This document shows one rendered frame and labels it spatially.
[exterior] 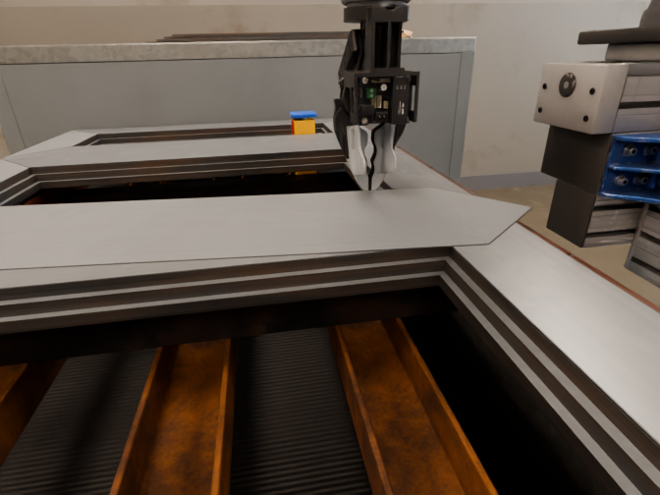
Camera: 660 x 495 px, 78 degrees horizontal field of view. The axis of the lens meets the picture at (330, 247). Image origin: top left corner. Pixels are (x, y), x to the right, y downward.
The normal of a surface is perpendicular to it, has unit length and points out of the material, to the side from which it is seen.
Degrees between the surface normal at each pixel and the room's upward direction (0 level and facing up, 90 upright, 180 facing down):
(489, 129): 90
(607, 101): 90
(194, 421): 0
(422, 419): 0
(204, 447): 0
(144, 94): 90
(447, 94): 90
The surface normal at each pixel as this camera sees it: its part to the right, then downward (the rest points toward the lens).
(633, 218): 0.16, 0.42
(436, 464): -0.02, -0.90
